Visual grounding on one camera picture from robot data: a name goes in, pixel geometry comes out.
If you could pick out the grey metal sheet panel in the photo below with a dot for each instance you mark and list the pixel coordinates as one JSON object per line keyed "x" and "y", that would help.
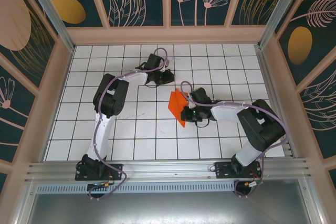
{"x": 168, "y": 208}

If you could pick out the aluminium frame post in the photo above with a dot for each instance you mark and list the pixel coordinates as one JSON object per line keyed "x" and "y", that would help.
{"x": 283, "y": 11}
{"x": 50, "y": 16}

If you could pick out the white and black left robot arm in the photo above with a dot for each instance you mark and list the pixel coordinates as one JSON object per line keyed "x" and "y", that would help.
{"x": 102, "y": 134}

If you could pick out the orange cloth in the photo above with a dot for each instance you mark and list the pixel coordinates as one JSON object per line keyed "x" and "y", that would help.
{"x": 176, "y": 103}

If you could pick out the aluminium side rail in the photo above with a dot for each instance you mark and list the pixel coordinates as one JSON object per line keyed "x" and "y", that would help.
{"x": 273, "y": 85}

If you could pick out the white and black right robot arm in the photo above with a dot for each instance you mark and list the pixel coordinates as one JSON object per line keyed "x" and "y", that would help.
{"x": 248, "y": 153}

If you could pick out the aluminium mounting rail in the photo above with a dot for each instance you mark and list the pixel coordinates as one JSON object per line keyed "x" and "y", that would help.
{"x": 168, "y": 169}

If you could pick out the small circuit board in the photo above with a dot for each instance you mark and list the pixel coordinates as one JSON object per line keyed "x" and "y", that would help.
{"x": 252, "y": 184}
{"x": 99, "y": 185}

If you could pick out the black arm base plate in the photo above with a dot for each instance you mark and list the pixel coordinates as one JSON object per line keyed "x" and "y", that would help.
{"x": 223, "y": 170}
{"x": 115, "y": 171}

